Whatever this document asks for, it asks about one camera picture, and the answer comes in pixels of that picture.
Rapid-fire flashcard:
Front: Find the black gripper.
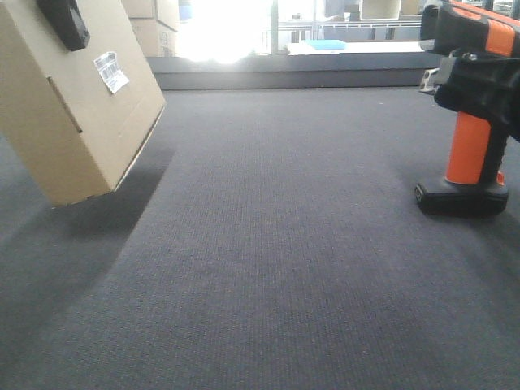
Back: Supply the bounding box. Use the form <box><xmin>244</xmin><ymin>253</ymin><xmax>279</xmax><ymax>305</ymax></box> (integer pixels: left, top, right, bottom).
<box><xmin>419</xmin><ymin>49</ymin><xmax>519</xmax><ymax>140</ymax></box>

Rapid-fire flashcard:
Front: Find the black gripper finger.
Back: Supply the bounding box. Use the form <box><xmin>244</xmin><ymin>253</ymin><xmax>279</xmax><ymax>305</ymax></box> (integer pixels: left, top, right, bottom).
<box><xmin>37</xmin><ymin>0</ymin><xmax>90</xmax><ymax>52</ymax></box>

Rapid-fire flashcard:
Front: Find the white barcode label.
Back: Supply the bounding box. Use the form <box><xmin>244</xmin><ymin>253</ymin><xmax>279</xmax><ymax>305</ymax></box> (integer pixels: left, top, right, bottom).
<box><xmin>93</xmin><ymin>51</ymin><xmax>129</xmax><ymax>94</ymax></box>

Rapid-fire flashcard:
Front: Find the orange black barcode scanner gun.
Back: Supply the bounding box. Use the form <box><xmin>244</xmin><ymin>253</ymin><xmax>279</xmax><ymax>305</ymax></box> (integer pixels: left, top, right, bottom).
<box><xmin>414</xmin><ymin>1</ymin><xmax>519</xmax><ymax>216</ymax></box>

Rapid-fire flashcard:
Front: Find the brown cardboard package box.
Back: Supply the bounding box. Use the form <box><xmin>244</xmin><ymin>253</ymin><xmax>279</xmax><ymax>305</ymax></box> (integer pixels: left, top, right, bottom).
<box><xmin>1</xmin><ymin>1</ymin><xmax>165</xmax><ymax>206</ymax></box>

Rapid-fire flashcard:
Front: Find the blue flat tray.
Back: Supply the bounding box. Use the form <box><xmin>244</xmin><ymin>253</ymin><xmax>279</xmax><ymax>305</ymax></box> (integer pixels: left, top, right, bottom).
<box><xmin>303</xmin><ymin>39</ymin><xmax>347</xmax><ymax>52</ymax></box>

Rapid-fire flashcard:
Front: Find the dark raised table border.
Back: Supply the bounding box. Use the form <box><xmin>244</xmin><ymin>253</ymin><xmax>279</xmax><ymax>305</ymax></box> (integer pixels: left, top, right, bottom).
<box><xmin>148</xmin><ymin>52</ymin><xmax>440</xmax><ymax>90</ymax></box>

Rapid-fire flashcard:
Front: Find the upper stacked cardboard box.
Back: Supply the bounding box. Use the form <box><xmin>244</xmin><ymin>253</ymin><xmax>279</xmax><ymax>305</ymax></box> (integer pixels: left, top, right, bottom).
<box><xmin>121</xmin><ymin>0</ymin><xmax>180</xmax><ymax>31</ymax></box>

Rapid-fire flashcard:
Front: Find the white background table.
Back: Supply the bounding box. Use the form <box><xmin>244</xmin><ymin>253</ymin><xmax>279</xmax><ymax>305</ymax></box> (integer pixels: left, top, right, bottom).
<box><xmin>288</xmin><ymin>41</ymin><xmax>423</xmax><ymax>55</ymax></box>

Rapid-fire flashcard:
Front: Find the large stacked cardboard box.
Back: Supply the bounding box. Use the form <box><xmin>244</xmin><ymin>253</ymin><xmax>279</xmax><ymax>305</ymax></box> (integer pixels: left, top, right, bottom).
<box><xmin>130</xmin><ymin>19</ymin><xmax>177</xmax><ymax>57</ymax></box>

